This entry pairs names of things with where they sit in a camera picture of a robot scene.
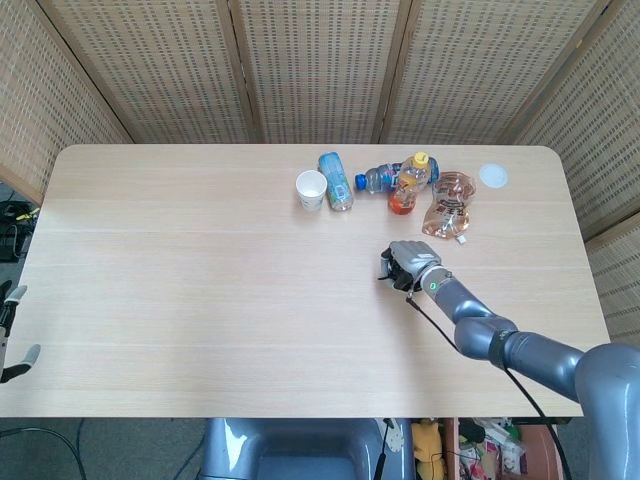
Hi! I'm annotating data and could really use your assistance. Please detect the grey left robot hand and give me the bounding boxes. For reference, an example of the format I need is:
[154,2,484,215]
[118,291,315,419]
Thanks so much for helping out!
[0,280,43,386]

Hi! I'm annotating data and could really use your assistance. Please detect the yellow plush toy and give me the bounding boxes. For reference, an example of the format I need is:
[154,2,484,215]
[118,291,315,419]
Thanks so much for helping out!
[413,418,450,480]

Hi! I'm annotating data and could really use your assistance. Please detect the white cup of black liquid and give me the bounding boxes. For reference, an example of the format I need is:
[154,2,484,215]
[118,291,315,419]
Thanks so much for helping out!
[381,247,427,295]

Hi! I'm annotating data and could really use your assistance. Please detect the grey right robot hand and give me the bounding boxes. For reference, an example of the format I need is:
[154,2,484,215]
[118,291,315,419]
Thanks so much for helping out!
[375,239,445,293]

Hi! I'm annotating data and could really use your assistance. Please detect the clear water bottle blue cap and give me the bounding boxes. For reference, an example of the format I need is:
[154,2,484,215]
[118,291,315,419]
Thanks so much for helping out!
[354,158,442,194]

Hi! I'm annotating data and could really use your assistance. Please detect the white paper cup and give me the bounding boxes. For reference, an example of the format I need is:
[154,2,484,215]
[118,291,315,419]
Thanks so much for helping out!
[294,169,329,212]

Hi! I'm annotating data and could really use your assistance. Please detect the white perforated bracket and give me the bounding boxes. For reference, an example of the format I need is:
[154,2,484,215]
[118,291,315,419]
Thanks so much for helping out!
[381,418,405,455]

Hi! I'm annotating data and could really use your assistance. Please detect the orange spout drink pouch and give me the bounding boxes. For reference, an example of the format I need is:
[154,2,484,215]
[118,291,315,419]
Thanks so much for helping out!
[420,169,479,247]

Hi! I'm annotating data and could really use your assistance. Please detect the orange tea bottle yellow cap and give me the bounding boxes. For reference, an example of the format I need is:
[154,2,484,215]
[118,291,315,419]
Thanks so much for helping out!
[387,151,433,217]

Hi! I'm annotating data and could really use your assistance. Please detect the white round lid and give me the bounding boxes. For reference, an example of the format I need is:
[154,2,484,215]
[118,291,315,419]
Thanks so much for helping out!
[477,163,511,190]

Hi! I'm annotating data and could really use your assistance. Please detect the woven rattan folding screen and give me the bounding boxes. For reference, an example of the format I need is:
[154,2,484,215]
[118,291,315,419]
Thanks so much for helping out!
[0,0,640,362]

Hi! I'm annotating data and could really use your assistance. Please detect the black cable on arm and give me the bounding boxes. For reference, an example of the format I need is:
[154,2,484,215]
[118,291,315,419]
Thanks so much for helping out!
[405,293,575,480]

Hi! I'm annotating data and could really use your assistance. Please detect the blue-label plastic bottle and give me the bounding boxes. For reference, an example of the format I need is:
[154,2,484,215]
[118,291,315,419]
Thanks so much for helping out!
[317,152,355,214]

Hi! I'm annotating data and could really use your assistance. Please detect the black equipment with cables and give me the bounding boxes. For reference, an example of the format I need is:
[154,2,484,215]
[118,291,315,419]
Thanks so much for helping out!
[0,198,42,262]

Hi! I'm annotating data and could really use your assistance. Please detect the black floor cable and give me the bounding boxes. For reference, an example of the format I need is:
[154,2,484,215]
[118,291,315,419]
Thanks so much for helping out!
[0,422,94,480]

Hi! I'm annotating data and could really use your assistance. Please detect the red plastic basin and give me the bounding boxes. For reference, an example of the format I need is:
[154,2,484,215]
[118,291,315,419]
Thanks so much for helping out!
[514,423,565,480]

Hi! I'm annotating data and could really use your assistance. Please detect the grey robot torso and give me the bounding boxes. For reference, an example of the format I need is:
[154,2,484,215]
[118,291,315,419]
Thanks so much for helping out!
[198,416,416,480]

